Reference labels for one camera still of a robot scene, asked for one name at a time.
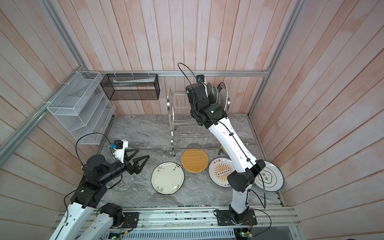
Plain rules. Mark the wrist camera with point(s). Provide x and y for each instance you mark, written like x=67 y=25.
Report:
x=200 y=79
x=118 y=149

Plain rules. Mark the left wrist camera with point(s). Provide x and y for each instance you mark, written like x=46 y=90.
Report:
x=118 y=149

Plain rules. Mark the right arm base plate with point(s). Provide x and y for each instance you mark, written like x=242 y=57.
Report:
x=231 y=218

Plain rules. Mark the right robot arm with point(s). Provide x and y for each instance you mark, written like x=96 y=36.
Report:
x=213 y=117

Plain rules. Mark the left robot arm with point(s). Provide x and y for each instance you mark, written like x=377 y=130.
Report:
x=97 y=173

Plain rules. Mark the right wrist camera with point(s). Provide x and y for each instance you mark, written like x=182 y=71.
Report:
x=200 y=79

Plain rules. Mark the yellow woven pattern plate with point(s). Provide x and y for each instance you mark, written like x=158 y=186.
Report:
x=224 y=150

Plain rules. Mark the white plate black cloud motif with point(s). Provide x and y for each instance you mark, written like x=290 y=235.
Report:
x=270 y=178

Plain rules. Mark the white wire mesh shelf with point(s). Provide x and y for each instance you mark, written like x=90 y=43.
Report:
x=84 y=113

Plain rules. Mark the stainless steel dish rack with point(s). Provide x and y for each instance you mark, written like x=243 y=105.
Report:
x=185 y=132

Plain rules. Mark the cream floral plate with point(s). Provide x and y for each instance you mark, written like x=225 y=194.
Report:
x=167 y=178

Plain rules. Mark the aluminium frame rail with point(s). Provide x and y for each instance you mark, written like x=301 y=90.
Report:
x=225 y=73

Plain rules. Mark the orange woven pattern plate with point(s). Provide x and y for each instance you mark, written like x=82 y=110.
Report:
x=195 y=161

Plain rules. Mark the black wire mesh basket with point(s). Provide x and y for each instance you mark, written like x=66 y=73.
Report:
x=128 y=87

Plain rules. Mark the large teal plate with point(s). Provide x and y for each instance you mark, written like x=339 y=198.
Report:
x=210 y=91

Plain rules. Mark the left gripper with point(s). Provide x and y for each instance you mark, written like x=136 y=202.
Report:
x=136 y=168

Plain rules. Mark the small orange sunburst plate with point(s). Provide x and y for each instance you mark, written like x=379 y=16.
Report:
x=215 y=93

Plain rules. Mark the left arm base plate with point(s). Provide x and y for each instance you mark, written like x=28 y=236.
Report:
x=130 y=220

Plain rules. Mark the large orange sunburst plate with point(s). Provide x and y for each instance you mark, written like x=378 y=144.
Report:
x=219 y=170

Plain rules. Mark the white plate green lettered rim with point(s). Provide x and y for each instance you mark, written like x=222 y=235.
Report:
x=223 y=96

